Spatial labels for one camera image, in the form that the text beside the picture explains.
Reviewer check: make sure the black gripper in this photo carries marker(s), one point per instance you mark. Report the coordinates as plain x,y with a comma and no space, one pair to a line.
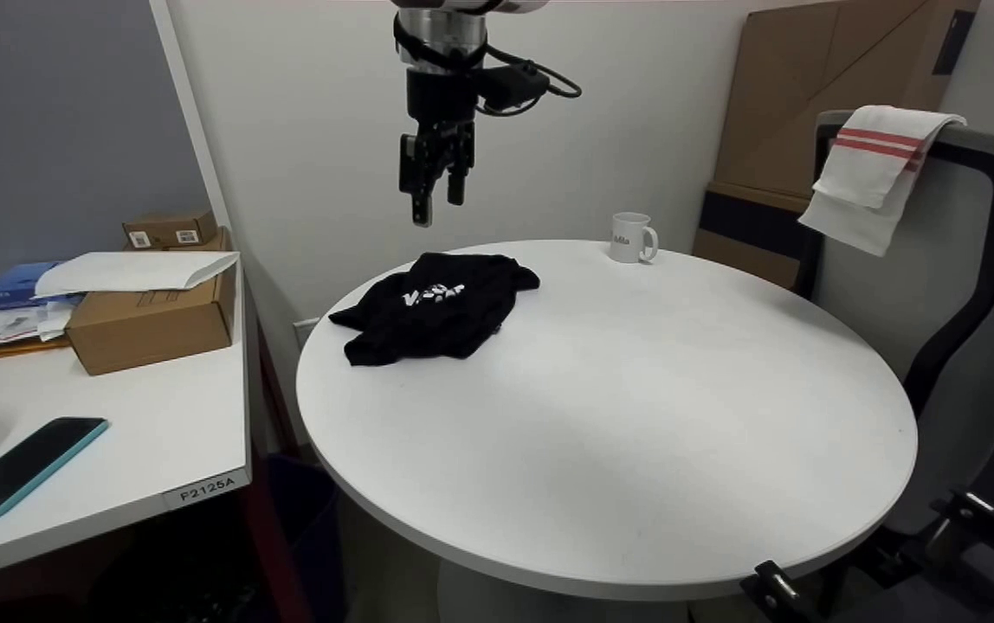
442,103

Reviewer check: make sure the black t-shirt white print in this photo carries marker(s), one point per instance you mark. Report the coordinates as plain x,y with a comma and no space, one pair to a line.
430,314

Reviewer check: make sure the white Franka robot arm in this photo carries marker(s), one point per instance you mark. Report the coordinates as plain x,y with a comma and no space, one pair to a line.
442,30

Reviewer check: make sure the grey mesh office chair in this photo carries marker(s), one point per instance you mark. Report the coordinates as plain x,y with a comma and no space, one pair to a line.
980,348

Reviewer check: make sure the small clear glass cup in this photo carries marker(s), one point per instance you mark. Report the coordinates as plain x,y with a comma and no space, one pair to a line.
629,235

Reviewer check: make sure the small cardboard box with labels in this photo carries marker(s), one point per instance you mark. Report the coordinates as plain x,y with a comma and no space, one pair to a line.
171,232

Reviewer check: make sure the white padded envelope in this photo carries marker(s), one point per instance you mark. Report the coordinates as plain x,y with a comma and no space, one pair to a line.
133,271

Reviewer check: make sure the round white table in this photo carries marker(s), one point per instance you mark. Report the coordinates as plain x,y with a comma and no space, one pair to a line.
636,436

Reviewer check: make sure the brown cardboard box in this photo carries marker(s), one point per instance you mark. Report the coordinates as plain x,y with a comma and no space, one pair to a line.
149,330

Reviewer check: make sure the large flat cardboard box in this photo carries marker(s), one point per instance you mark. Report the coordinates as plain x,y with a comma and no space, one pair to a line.
819,82

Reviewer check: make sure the white office desk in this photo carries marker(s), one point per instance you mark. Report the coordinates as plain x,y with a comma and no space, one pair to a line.
136,428

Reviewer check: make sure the grey office partition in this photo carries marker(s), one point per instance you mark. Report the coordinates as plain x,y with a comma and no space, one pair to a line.
46,125

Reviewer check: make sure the white towel red stripes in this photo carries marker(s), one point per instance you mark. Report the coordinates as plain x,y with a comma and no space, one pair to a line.
872,175

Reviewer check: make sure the blue rectangular object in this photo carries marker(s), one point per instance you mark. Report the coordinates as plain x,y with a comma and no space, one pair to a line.
12,286

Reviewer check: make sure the teal smartphone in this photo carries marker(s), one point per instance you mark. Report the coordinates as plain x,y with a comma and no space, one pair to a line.
21,467

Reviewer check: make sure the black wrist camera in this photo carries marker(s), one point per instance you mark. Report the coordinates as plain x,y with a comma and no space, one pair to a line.
511,88

